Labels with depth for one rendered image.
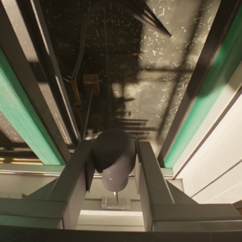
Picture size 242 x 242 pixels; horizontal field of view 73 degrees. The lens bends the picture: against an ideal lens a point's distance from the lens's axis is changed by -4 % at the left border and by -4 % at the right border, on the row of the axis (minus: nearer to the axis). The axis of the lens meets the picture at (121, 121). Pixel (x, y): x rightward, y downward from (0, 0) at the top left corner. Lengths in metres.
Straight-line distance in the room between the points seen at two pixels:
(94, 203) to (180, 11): 0.98
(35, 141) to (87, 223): 0.52
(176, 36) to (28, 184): 1.03
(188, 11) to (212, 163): 0.94
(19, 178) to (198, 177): 0.31
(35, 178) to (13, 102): 0.19
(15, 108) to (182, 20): 1.00
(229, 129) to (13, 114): 0.24
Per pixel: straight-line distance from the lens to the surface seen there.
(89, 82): 1.24
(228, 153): 0.21
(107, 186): 0.18
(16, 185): 0.37
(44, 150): 0.29
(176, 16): 1.08
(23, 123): 0.24
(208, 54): 0.18
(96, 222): 0.74
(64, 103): 0.66
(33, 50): 0.51
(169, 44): 1.15
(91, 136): 1.21
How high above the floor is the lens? 0.99
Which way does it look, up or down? 38 degrees down
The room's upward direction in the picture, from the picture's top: 179 degrees counter-clockwise
